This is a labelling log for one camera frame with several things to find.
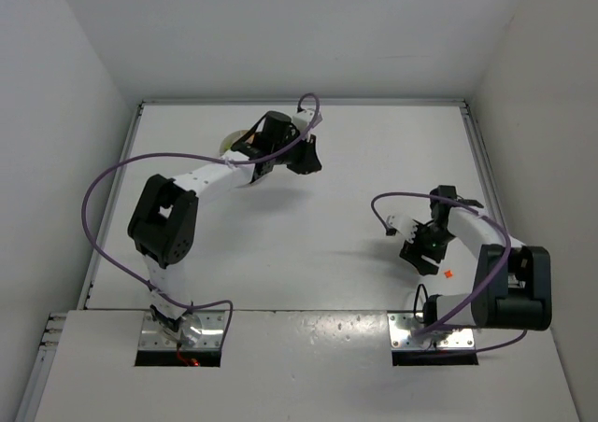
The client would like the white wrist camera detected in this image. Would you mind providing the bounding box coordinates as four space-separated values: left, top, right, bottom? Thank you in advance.
292 108 322 133
385 213 418 243

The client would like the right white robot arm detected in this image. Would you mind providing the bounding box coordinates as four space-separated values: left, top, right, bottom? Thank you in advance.
396 185 552 332

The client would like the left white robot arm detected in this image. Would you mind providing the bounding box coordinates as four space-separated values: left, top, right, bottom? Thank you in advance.
127 108 321 338

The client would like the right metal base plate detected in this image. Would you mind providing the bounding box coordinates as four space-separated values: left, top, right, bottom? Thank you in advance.
387 313 476 353

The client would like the white divided round container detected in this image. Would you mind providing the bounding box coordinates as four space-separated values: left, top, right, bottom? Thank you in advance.
219 129 263 190

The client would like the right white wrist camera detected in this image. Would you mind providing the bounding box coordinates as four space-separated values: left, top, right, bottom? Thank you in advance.
385 213 418 243

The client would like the metal base plate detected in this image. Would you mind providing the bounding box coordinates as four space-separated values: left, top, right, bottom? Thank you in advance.
387 313 476 353
137 312 225 353

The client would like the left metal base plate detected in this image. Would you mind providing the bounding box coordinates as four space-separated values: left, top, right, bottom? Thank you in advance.
137 312 225 353

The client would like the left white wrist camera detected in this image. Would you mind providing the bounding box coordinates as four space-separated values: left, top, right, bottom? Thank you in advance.
292 108 322 133

